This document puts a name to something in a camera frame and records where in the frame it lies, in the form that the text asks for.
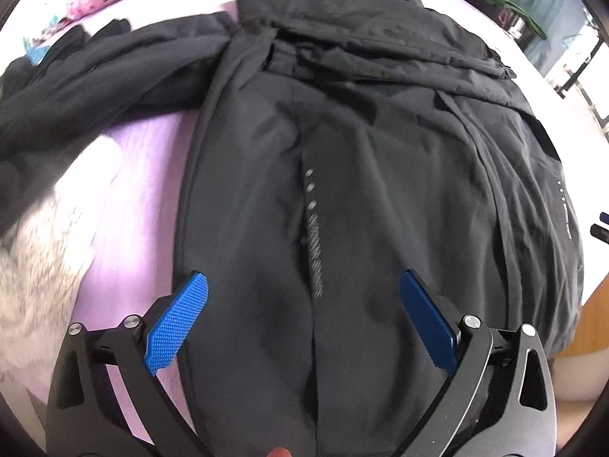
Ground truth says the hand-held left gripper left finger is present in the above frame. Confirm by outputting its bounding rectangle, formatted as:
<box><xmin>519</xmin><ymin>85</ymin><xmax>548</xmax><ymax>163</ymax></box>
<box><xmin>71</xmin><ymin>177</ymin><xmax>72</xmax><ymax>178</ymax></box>
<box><xmin>45</xmin><ymin>270</ymin><xmax>210</xmax><ymax>457</ymax></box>

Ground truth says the white patterned cloth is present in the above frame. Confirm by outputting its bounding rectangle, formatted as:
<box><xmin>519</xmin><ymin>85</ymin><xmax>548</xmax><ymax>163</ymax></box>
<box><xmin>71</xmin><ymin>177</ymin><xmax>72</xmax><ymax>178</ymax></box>
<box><xmin>0</xmin><ymin>171</ymin><xmax>120</xmax><ymax>377</ymax></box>

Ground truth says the person's left hand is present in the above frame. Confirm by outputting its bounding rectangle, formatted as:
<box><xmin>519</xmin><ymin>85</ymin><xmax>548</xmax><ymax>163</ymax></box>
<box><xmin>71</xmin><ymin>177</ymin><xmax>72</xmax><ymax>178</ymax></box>
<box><xmin>264</xmin><ymin>433</ymin><xmax>293</xmax><ymax>457</ymax></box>

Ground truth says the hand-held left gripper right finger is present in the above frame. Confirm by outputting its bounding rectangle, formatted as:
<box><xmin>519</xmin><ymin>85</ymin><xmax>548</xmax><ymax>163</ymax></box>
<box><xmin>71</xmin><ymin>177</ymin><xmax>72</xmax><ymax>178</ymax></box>
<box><xmin>395</xmin><ymin>269</ymin><xmax>557</xmax><ymax>457</ymax></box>

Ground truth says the purple bed blanket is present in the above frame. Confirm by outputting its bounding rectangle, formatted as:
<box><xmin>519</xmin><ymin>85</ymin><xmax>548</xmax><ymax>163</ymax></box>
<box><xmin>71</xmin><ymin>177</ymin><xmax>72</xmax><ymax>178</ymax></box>
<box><xmin>0</xmin><ymin>0</ymin><xmax>609</xmax><ymax>439</ymax></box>

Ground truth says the black jacket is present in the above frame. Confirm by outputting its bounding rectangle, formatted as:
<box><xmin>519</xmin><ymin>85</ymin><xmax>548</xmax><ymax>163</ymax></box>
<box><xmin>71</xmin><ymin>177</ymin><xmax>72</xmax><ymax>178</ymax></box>
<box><xmin>0</xmin><ymin>0</ymin><xmax>583</xmax><ymax>457</ymax></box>

